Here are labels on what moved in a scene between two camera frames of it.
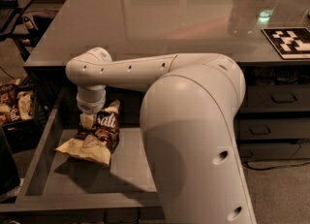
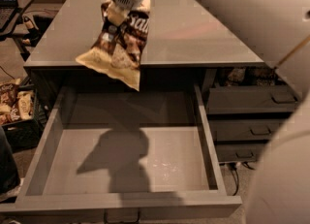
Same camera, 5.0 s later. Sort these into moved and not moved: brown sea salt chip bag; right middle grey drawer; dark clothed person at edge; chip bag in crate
Moved: brown sea salt chip bag
Not moved: dark clothed person at edge; chip bag in crate; right middle grey drawer
